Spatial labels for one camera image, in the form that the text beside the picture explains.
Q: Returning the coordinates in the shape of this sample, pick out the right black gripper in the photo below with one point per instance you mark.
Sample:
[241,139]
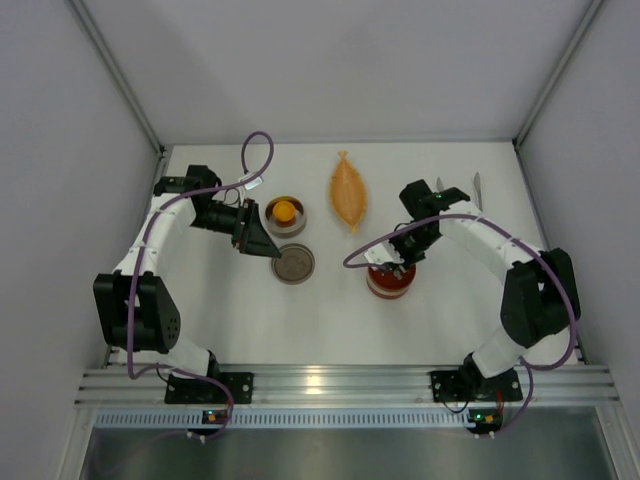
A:
[400,265]

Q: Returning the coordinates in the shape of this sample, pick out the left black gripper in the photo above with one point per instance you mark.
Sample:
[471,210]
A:
[244,226]

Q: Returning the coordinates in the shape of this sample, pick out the red round lid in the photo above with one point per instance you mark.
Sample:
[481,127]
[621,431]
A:
[388,281]

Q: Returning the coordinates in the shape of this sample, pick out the brown steel lunch container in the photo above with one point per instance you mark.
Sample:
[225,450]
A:
[291,229]

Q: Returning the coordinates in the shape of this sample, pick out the orange round food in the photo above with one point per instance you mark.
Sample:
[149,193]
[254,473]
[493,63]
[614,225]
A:
[284,211]

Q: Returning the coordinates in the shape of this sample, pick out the brown round lid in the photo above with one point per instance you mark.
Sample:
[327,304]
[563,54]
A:
[295,265]

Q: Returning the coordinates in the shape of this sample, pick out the steel kitchen tongs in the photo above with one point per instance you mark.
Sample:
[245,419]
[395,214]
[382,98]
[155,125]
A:
[477,185]

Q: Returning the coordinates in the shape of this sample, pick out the red steel lunch container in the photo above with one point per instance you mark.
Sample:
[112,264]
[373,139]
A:
[387,294]

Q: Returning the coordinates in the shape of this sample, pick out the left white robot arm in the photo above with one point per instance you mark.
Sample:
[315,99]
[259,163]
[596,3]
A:
[136,310]

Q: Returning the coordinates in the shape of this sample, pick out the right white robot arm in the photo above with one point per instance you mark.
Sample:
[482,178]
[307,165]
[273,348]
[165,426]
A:
[539,298]

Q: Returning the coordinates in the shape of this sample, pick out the woven bamboo boat basket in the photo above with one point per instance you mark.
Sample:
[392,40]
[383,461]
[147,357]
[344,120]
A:
[348,195]

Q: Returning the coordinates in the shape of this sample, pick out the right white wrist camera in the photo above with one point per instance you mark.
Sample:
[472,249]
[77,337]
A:
[382,253]

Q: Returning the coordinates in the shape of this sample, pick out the aluminium mounting rail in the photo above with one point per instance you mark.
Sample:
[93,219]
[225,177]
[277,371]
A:
[337,386]

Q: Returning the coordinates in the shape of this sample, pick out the right aluminium frame post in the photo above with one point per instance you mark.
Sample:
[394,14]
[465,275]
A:
[558,70]

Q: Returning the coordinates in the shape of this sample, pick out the aluminium frame post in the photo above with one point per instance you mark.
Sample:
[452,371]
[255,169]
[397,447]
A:
[99,43]
[558,70]

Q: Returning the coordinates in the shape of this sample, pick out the grey slotted cable duct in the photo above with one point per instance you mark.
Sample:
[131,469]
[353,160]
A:
[296,418]

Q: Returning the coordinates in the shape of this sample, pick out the left aluminium frame post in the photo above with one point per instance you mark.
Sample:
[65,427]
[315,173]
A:
[99,43]

